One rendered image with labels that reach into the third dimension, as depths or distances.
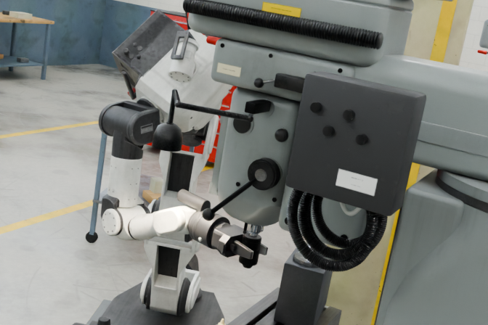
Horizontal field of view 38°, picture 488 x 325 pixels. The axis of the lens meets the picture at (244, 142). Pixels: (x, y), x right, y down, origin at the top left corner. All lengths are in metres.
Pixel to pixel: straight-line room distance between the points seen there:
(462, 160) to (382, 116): 0.29
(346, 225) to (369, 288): 2.06
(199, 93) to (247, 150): 0.49
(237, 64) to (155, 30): 0.61
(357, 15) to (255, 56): 0.25
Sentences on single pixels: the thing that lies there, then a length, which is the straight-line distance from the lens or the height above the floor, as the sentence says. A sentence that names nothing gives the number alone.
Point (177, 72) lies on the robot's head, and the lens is 1.94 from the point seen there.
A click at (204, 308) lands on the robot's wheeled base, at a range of 2.93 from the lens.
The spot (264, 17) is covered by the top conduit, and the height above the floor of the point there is 1.80.
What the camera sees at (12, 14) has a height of 0.91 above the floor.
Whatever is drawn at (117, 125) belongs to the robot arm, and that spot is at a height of 1.41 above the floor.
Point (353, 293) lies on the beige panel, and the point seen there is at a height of 0.47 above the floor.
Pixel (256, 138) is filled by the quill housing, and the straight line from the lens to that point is 1.58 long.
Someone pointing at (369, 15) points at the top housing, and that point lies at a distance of 1.45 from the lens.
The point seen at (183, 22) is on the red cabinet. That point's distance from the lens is 7.10.
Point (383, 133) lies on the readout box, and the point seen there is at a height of 1.65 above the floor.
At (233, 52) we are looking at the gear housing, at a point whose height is 1.70.
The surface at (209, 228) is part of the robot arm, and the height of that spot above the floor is 1.25.
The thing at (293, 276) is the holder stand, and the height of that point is 1.06.
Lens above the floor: 1.85
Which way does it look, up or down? 12 degrees down
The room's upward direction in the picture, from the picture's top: 10 degrees clockwise
